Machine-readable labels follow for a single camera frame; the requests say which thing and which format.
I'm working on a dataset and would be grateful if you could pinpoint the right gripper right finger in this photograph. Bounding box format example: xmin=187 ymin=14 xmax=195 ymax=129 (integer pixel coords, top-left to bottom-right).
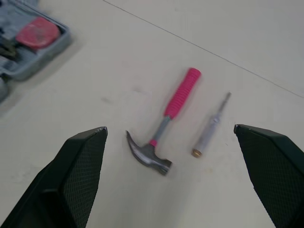
xmin=233 ymin=123 xmax=304 ymax=228

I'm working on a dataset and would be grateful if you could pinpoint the grey tool case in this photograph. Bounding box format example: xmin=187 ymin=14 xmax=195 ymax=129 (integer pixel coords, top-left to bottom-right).
xmin=0 ymin=0 xmax=73 ymax=105

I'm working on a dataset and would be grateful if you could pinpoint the grey test pen screwdriver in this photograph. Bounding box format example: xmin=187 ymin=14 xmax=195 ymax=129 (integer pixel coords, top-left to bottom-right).
xmin=191 ymin=92 xmax=232 ymax=157

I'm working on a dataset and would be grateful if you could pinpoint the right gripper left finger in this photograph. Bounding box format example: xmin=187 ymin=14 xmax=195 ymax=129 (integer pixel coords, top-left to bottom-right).
xmin=0 ymin=126 xmax=108 ymax=228

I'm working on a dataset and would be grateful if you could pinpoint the pink handled claw hammer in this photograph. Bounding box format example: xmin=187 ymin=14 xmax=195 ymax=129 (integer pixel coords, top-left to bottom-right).
xmin=125 ymin=67 xmax=202 ymax=176

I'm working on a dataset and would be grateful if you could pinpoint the red tape measure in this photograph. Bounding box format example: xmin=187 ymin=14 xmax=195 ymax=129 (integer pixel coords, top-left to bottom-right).
xmin=15 ymin=17 xmax=61 ymax=50

